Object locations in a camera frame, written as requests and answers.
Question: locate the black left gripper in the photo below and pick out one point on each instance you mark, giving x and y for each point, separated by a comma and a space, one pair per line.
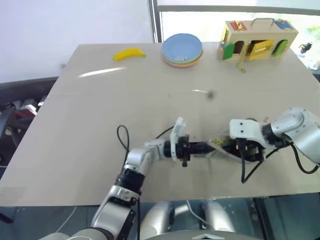
183, 150

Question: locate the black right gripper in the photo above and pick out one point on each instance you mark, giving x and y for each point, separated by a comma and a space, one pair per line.
247, 155

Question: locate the polka dot zipper pouch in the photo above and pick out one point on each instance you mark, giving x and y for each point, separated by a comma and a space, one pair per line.
220, 153

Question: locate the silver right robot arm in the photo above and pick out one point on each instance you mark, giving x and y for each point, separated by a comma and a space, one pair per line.
295, 122

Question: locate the silver right robot leg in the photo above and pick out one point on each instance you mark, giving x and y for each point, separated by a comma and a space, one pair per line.
217, 216

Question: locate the silver robot leg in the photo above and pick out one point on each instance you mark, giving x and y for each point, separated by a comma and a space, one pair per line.
156, 220
217, 216

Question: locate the silver left robot leg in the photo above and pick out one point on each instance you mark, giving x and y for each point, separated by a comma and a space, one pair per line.
156, 220

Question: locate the pink plate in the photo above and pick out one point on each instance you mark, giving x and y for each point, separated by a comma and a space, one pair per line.
182, 65

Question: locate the grey robot torso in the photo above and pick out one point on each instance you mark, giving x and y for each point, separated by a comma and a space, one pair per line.
205, 236

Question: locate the green plate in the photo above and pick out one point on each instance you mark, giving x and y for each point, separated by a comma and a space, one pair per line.
198, 58

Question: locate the blue plate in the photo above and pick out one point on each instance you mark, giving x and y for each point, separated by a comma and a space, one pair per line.
181, 46

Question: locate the yellow toy banana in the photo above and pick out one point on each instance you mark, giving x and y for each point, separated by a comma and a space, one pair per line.
128, 53

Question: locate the wooden lock box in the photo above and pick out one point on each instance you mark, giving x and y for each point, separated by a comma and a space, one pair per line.
262, 35

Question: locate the small black device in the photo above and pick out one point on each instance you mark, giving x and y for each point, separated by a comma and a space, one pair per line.
306, 47

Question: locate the red and white box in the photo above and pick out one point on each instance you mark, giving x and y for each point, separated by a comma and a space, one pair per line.
26, 110

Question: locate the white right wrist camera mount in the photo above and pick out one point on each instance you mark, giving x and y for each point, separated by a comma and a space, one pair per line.
243, 130

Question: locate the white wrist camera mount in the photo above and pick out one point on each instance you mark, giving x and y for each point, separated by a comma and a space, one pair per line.
243, 130
178, 131

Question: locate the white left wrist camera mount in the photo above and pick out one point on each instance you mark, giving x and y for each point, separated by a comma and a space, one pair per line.
178, 131

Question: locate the grey window frame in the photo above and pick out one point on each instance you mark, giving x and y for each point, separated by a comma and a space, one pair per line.
155, 21

